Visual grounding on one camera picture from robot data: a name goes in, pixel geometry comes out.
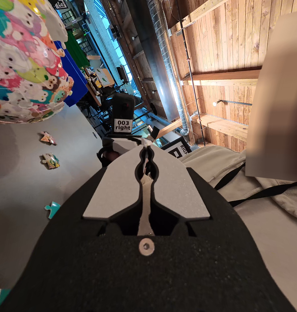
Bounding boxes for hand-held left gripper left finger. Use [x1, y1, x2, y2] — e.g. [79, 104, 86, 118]
[82, 146, 148, 236]

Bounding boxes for colourful puzzle piece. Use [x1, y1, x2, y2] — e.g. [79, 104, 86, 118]
[39, 131, 57, 146]

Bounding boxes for wooden board with green print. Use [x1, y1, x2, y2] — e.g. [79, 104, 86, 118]
[94, 68, 115, 87]

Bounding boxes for large silver ventilation duct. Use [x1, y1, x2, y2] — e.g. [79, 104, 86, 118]
[126, 0, 191, 136]

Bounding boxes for black round lamp on pole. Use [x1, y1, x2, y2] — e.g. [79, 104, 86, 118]
[133, 102, 158, 122]

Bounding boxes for black and white marker sign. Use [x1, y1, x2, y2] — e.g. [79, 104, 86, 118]
[161, 137, 193, 159]

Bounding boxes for teal and white puzzle piece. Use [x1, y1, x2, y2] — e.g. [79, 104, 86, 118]
[44, 201, 61, 219]

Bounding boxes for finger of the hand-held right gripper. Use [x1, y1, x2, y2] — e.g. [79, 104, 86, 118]
[109, 137, 145, 156]

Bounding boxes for black ceiling pipe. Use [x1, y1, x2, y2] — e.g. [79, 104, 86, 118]
[176, 0, 206, 147]

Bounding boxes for green and white puzzle piece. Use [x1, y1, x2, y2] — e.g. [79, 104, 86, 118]
[41, 153, 60, 170]

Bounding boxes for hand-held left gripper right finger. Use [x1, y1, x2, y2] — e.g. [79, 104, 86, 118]
[147, 144, 211, 236]

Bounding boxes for long wooden table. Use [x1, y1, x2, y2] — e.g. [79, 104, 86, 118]
[85, 71, 102, 106]

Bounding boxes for stacked blue plastic bins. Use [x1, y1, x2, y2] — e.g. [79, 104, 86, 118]
[54, 40, 88, 108]

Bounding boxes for person's beige sweatshirt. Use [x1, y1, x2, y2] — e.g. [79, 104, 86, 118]
[180, 146, 297, 310]

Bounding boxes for black neck lanyard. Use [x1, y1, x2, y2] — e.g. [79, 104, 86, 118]
[214, 163, 297, 208]

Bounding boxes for colourful puzzle ball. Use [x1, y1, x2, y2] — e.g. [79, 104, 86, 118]
[0, 0, 74, 124]

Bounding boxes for green plastic crates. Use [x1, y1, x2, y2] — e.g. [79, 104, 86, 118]
[66, 30, 90, 69]

